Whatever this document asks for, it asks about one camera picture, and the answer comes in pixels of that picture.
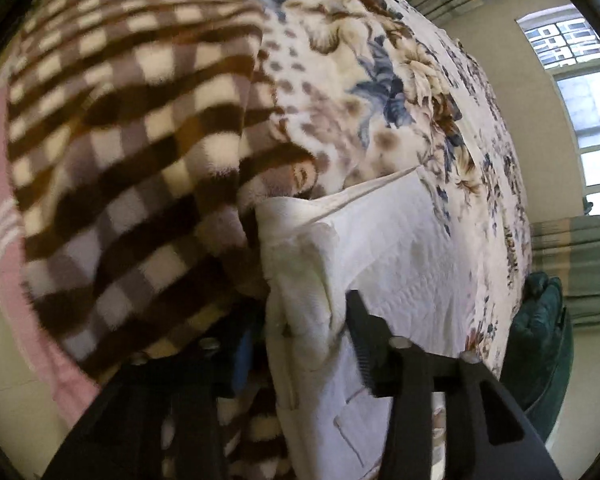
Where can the floral printed bed cover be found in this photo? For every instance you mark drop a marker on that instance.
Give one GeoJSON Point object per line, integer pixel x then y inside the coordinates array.
{"type": "Point", "coordinates": [380, 85]}

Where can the window with metal grille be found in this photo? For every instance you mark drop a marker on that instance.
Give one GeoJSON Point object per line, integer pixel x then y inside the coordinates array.
{"type": "Point", "coordinates": [580, 90]}

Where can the pink bed sheet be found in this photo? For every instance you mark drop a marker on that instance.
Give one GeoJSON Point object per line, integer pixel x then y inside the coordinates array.
{"type": "Point", "coordinates": [10, 260]}

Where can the dark green cushioned chair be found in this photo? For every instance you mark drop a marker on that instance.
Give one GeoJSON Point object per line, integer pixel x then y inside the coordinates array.
{"type": "Point", "coordinates": [537, 345]}

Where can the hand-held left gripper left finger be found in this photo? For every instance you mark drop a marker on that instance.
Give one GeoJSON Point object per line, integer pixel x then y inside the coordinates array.
{"type": "Point", "coordinates": [242, 360]}

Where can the white pants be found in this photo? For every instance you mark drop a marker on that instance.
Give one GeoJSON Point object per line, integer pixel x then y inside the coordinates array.
{"type": "Point", "coordinates": [380, 240]}

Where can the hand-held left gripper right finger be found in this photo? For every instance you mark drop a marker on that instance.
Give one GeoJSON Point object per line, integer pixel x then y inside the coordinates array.
{"type": "Point", "coordinates": [366, 340]}

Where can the green curtain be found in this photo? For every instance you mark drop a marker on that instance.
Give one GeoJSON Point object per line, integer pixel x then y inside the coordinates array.
{"type": "Point", "coordinates": [577, 255]}

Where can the brown checked fleece blanket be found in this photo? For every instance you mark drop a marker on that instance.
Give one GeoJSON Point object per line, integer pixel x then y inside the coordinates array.
{"type": "Point", "coordinates": [130, 160]}

